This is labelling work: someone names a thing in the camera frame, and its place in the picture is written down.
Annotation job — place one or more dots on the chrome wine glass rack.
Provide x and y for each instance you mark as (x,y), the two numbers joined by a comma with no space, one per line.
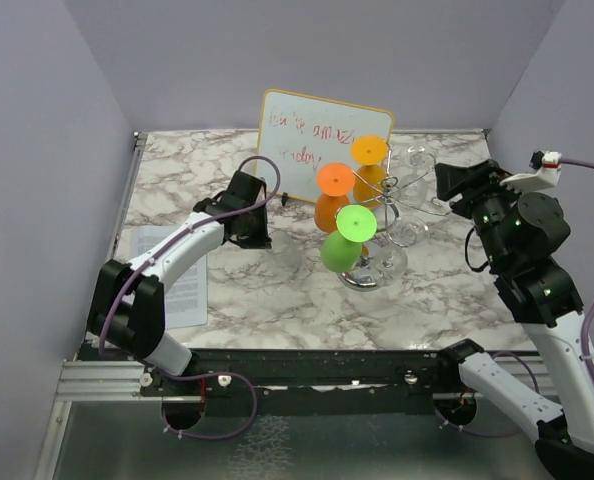
(361,278)

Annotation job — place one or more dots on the clear wine glass back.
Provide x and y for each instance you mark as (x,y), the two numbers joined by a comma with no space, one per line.
(284,251)

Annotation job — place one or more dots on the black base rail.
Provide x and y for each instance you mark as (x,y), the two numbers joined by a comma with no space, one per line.
(313,382)

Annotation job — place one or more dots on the green wine glass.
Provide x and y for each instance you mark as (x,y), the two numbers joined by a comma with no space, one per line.
(342,248)

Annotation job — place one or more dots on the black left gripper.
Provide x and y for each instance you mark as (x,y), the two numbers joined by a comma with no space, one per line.
(262,239)

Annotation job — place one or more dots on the printed paper sheet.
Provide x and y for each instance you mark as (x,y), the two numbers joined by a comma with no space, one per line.
(186,302)

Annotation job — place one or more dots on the yellow framed whiteboard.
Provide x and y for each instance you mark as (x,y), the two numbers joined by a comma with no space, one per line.
(302,133)

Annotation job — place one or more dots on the clear wine glass front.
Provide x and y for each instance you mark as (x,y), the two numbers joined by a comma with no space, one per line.
(415,164)

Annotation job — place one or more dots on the yellow-orange wine glass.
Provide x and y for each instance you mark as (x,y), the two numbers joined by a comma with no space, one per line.
(369,152)

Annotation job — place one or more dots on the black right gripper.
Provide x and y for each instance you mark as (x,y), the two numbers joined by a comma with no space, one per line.
(451,178)

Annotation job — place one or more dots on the clear wine glass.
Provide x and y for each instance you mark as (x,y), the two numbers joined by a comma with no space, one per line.
(284,251)
(415,164)
(391,262)

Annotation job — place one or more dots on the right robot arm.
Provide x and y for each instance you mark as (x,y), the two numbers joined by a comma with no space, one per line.
(520,227)

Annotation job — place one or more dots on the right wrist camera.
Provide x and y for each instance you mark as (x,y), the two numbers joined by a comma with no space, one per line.
(546,171)

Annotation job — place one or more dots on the orange wine glass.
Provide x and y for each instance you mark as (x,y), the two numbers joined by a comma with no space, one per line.
(335,181)

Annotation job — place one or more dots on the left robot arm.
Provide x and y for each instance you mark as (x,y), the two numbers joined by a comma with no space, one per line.
(128,306)

